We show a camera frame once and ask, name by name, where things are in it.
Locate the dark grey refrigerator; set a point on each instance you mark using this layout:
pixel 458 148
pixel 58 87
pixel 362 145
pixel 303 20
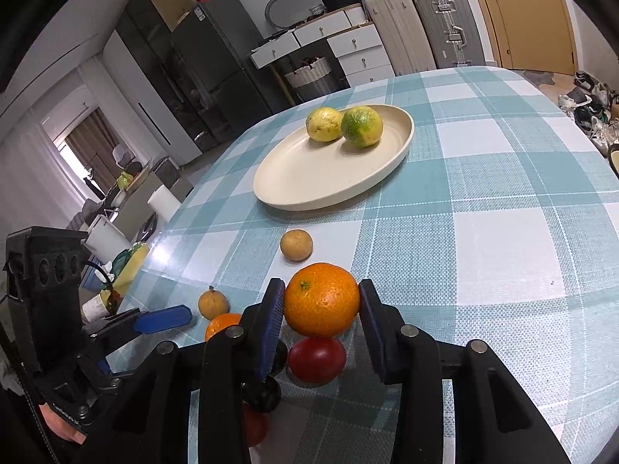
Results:
pixel 227 58

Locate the small orange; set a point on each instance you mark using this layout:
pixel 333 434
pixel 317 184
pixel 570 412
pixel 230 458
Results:
pixel 220 326

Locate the white container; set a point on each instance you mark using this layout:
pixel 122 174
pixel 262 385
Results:
pixel 106 239

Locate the small tan round fruit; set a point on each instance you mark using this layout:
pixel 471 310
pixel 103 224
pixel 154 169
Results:
pixel 296 245
pixel 213 304

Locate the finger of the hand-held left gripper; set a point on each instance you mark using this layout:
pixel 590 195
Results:
pixel 104 365
pixel 164 319

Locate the black glass cabinet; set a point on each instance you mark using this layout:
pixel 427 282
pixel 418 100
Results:
pixel 154 82

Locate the yellow green bag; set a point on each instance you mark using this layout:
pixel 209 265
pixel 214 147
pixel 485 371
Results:
pixel 130 268

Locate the dark plum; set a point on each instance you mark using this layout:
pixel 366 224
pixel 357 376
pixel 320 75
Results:
pixel 280 355
pixel 263 395

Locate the white paper towel roll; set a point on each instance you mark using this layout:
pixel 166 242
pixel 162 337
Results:
pixel 167 203

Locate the wooden door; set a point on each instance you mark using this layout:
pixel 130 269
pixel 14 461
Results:
pixel 527 14

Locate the yellow round fruit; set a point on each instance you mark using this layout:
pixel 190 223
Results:
pixel 323 124

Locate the pile of shoes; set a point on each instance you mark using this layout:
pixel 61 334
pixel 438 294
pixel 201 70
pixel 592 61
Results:
pixel 592 111

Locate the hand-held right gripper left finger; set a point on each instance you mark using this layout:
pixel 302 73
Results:
pixel 270 328

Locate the white drawer cabinet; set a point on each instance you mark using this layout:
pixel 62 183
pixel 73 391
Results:
pixel 358 43

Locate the cardboard box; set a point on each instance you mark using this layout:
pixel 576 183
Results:
pixel 167 0

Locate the brown curtain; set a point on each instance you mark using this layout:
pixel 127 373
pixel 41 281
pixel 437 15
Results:
pixel 92 150

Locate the wicker basket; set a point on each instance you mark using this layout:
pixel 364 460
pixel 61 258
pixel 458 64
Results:
pixel 309 80

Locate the large orange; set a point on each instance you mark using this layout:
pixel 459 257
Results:
pixel 321 299

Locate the red tomato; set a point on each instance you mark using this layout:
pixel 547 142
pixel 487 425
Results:
pixel 255 428
pixel 317 360

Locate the silver suitcase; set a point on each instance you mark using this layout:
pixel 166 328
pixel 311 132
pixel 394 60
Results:
pixel 447 24

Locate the cream oval plate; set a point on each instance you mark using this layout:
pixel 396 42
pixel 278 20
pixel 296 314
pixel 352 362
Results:
pixel 314 179

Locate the green orange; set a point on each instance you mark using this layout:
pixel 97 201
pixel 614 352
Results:
pixel 361 126

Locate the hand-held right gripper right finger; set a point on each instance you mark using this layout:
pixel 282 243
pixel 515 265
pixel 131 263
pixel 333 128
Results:
pixel 372 333

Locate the person's left hand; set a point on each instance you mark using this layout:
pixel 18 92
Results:
pixel 60 425

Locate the teal checked tablecloth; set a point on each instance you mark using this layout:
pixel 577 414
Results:
pixel 483 251

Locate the beige suitcase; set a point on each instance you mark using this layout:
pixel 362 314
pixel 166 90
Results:
pixel 399 34

